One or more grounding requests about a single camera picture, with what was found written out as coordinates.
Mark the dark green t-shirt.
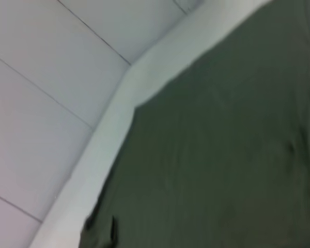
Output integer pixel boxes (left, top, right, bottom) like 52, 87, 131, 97
79, 0, 310, 248

